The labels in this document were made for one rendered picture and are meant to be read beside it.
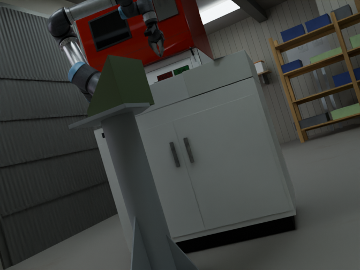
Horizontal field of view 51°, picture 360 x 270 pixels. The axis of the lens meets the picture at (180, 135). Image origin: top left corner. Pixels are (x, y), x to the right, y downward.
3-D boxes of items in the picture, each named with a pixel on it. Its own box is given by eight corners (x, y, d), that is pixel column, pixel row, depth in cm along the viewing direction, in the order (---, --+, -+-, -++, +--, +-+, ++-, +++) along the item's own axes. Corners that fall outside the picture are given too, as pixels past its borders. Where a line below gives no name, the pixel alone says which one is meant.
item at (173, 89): (109, 127, 226) (102, 105, 227) (194, 98, 211) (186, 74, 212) (102, 127, 217) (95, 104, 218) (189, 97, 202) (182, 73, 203)
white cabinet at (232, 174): (166, 234, 276) (135, 128, 279) (298, 203, 249) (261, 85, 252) (132, 268, 215) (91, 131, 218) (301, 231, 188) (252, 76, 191)
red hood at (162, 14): (133, 90, 353) (115, 30, 355) (215, 61, 330) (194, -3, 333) (93, 84, 281) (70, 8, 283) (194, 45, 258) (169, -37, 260)
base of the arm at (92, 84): (106, 74, 169) (90, 65, 172) (93, 104, 171) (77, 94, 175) (124, 79, 183) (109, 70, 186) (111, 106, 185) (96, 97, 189)
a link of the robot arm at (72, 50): (82, 97, 185) (45, 25, 207) (93, 111, 199) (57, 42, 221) (104, 85, 186) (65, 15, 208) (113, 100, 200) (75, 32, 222)
